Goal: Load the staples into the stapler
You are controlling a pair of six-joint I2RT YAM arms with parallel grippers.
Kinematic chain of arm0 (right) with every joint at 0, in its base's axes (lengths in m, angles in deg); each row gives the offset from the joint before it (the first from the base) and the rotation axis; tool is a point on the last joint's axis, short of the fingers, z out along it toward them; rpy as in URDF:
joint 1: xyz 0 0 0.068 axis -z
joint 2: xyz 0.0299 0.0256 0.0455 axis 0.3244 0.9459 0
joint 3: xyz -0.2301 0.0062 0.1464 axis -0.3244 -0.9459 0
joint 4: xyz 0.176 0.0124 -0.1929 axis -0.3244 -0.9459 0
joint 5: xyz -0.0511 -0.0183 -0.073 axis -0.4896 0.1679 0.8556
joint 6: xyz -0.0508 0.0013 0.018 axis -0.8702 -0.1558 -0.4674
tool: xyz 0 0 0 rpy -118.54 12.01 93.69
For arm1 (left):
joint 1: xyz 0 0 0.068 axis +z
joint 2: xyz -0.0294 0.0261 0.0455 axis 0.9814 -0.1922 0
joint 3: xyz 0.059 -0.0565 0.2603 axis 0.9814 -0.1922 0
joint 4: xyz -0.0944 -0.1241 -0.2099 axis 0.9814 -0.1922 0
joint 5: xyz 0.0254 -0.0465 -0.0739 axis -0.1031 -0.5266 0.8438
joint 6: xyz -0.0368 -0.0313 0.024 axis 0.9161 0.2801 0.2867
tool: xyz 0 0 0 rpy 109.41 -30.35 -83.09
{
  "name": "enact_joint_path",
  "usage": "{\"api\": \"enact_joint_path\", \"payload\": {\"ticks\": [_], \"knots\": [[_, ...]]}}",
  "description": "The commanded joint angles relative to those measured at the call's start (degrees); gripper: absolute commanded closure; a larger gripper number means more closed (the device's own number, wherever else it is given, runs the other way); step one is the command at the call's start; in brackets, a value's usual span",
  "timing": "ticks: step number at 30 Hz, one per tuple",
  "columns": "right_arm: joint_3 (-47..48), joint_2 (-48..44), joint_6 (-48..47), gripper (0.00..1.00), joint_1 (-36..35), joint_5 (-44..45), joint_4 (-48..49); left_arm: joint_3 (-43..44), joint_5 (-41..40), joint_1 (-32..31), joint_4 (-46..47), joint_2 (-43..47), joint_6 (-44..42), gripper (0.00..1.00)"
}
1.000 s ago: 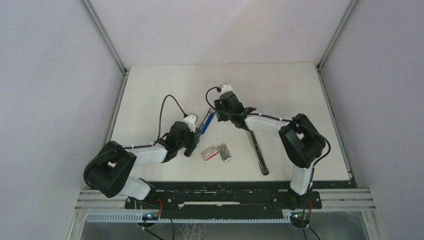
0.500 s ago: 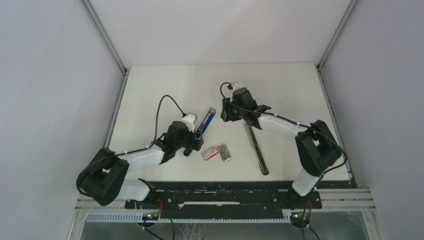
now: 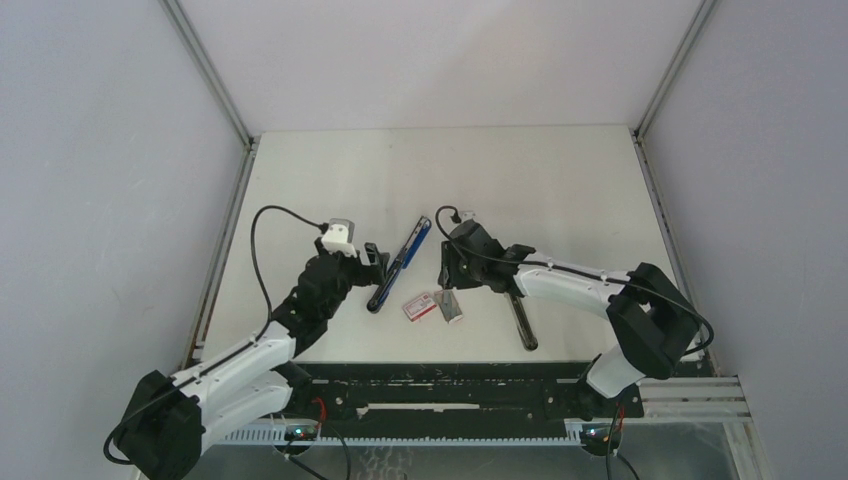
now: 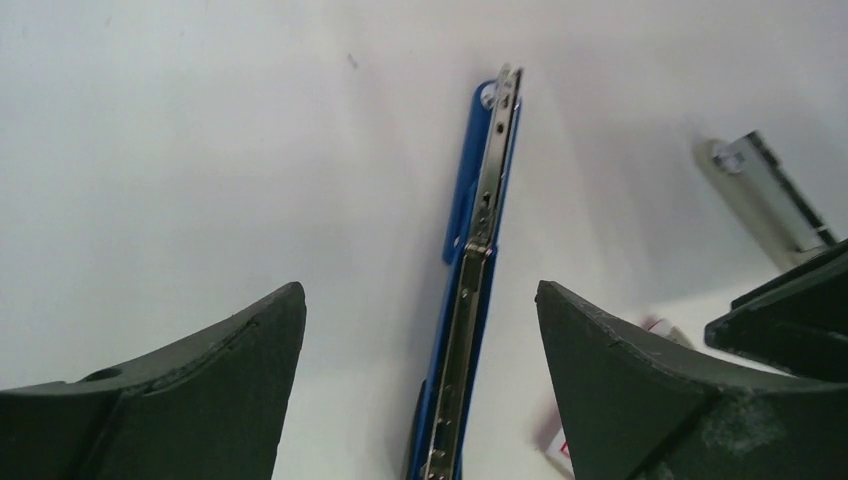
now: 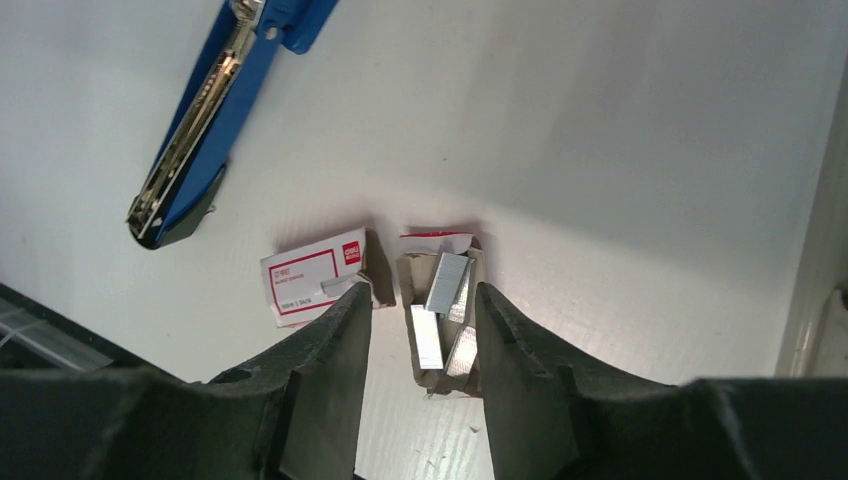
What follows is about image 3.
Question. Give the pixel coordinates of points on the right aluminium frame post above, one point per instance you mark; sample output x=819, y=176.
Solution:
x=639, y=136

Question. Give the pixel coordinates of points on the red white staple box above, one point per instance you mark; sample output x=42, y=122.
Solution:
x=419, y=306

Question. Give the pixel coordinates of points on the aluminium front rail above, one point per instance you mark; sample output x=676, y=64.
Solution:
x=693, y=400

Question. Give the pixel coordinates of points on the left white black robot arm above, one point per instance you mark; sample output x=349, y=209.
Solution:
x=172, y=420

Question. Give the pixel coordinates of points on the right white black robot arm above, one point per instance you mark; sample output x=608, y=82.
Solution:
x=654, y=325

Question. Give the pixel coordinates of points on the white slotted cable duct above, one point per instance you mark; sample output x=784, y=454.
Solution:
x=259, y=434

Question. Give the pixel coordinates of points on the staple box tray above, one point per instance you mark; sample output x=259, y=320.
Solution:
x=448, y=306

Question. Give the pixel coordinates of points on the left aluminium frame post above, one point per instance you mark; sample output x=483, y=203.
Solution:
x=191, y=40

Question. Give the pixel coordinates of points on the silver white stapler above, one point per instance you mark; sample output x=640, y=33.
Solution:
x=526, y=334

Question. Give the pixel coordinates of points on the aluminium frame post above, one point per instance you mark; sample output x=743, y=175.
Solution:
x=191, y=40
x=639, y=136

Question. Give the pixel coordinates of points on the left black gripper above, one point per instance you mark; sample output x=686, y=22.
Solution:
x=369, y=274

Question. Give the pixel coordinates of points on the left green circuit board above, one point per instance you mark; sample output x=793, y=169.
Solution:
x=301, y=434

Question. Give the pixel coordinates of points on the right green circuit board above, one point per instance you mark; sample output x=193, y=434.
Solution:
x=598, y=435

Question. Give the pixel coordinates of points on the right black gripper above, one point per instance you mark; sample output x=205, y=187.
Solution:
x=451, y=277

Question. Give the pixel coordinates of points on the green circuit board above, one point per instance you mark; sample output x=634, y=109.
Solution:
x=301, y=434
x=598, y=435

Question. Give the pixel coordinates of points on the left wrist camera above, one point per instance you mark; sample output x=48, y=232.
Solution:
x=338, y=237

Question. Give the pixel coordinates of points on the blue black stapler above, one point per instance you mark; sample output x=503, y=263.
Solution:
x=399, y=263

